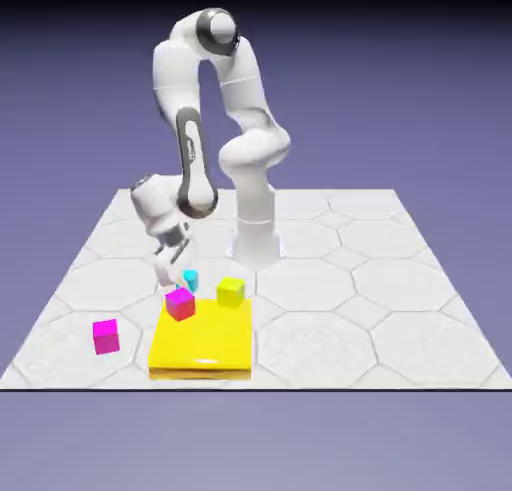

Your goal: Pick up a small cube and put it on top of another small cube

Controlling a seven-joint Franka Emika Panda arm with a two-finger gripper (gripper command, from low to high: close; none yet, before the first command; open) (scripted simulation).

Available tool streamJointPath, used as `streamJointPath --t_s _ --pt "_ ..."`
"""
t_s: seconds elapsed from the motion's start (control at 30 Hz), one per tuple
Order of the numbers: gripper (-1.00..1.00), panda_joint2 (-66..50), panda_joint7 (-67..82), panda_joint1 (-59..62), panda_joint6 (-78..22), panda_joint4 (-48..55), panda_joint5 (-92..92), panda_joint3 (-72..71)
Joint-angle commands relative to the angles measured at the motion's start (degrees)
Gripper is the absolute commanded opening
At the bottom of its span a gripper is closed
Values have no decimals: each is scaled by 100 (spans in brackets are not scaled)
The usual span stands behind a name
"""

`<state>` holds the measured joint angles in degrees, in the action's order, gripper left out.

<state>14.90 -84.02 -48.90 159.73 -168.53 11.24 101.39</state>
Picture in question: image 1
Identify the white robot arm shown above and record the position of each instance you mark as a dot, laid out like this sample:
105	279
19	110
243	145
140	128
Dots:
248	99

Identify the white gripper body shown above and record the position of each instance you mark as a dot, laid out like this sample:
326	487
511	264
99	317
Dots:
167	266

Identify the small magenta and red cube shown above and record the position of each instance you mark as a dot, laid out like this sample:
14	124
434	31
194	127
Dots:
180	304

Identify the small yellow-green cube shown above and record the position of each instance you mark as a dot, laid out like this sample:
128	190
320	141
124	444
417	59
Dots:
230	292

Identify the large yellow box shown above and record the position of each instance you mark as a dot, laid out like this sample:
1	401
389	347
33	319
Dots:
202	343

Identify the small cyan cube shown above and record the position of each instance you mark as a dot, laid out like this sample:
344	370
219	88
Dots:
191	280

